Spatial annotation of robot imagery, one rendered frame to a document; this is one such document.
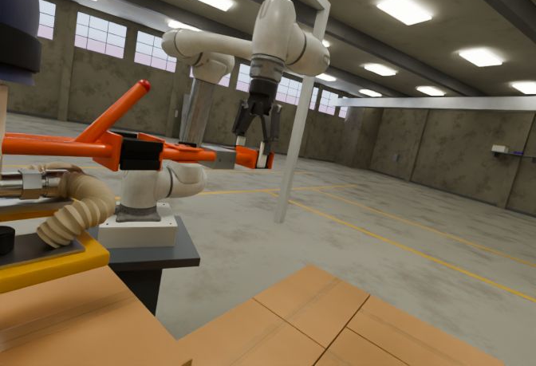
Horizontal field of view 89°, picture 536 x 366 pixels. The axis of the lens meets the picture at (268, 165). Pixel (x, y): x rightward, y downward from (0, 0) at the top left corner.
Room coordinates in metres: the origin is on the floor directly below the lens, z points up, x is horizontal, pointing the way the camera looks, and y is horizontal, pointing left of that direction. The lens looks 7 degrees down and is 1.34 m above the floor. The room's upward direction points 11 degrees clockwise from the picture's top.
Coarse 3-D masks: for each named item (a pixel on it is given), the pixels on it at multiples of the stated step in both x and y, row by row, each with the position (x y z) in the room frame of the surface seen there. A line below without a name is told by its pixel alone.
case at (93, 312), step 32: (32, 288) 0.49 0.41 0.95; (64, 288) 0.51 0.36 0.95; (96, 288) 0.53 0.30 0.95; (0, 320) 0.41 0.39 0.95; (32, 320) 0.42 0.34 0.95; (64, 320) 0.43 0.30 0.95; (96, 320) 0.45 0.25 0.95; (128, 320) 0.46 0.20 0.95; (0, 352) 0.35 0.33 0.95; (32, 352) 0.36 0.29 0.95; (64, 352) 0.37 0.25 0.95; (96, 352) 0.38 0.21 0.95; (128, 352) 0.39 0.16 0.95; (160, 352) 0.41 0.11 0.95
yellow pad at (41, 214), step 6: (6, 198) 0.42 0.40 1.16; (12, 198) 0.42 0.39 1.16; (48, 210) 0.43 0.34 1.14; (54, 210) 0.43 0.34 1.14; (0, 216) 0.38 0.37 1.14; (6, 216) 0.39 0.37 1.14; (12, 216) 0.39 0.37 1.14; (18, 216) 0.40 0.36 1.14; (24, 216) 0.40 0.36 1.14; (30, 216) 0.41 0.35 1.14; (36, 216) 0.42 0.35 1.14; (42, 216) 0.42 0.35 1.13; (48, 216) 0.43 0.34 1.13
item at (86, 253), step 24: (0, 240) 0.27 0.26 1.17; (24, 240) 0.31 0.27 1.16; (72, 240) 0.33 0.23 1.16; (96, 240) 0.35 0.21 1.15; (0, 264) 0.26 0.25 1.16; (24, 264) 0.27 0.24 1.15; (48, 264) 0.28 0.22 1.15; (72, 264) 0.30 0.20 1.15; (96, 264) 0.32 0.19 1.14; (0, 288) 0.25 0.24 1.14
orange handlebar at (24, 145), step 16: (16, 144) 0.33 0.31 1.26; (32, 144) 0.35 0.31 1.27; (48, 144) 0.36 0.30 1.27; (64, 144) 0.38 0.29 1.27; (80, 144) 0.39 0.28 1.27; (96, 144) 0.41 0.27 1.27; (176, 144) 0.56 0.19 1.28; (176, 160) 0.54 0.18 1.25; (192, 160) 0.57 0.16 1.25; (208, 160) 0.60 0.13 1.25; (240, 160) 0.68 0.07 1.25
